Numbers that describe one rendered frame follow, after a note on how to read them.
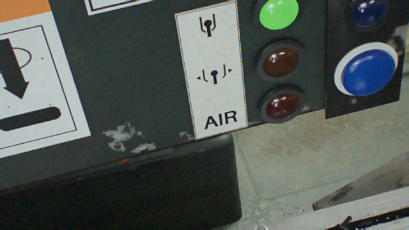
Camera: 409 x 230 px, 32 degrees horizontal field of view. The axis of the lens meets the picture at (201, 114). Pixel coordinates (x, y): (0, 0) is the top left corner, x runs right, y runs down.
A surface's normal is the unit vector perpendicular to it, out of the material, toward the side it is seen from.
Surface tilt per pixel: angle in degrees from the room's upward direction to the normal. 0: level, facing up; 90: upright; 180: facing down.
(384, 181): 24
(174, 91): 90
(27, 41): 90
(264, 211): 0
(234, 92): 90
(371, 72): 87
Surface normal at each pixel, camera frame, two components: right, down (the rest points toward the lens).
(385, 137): -0.11, -0.71
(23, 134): 0.24, 0.66
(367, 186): -0.49, -0.55
